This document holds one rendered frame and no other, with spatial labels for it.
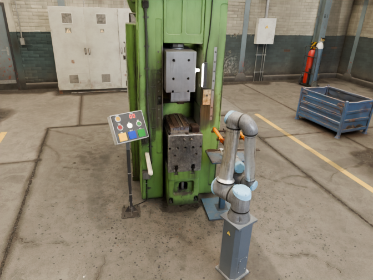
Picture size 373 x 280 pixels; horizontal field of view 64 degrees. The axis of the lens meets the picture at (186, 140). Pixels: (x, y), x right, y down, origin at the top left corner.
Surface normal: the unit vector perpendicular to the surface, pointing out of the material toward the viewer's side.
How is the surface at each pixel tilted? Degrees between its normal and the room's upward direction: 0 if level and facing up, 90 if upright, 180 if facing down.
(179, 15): 90
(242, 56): 90
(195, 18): 90
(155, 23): 90
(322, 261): 0
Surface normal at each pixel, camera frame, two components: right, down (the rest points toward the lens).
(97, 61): 0.33, 0.40
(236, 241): -0.15, 0.40
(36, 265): 0.03, -0.91
